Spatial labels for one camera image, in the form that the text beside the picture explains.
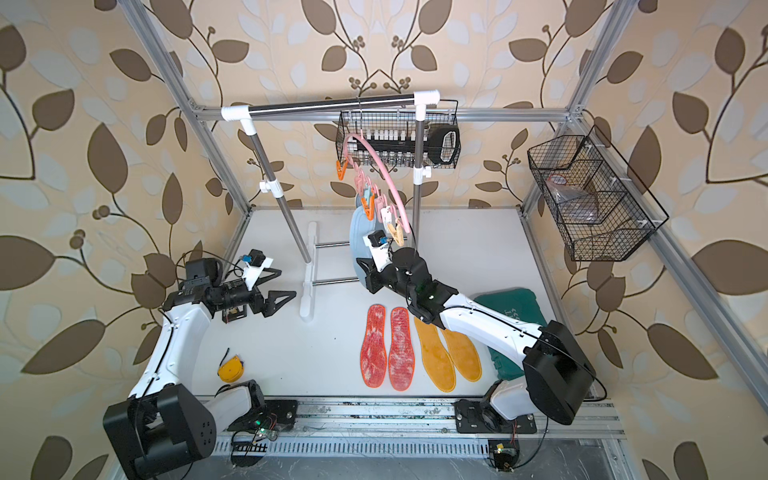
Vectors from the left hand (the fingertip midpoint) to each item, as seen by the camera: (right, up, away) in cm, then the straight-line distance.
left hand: (284, 282), depth 78 cm
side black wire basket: (+80, +19, -5) cm, 83 cm away
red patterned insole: (+31, -22, +5) cm, 39 cm away
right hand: (+20, +6, -1) cm, 21 cm away
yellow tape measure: (-15, -25, +3) cm, 29 cm away
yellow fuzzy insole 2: (+42, -23, +5) cm, 48 cm away
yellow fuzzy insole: (+49, -22, +7) cm, 54 cm away
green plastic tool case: (+67, -8, +11) cm, 68 cm away
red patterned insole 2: (+23, -21, +7) cm, 32 cm away
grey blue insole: (+21, +14, -6) cm, 26 cm away
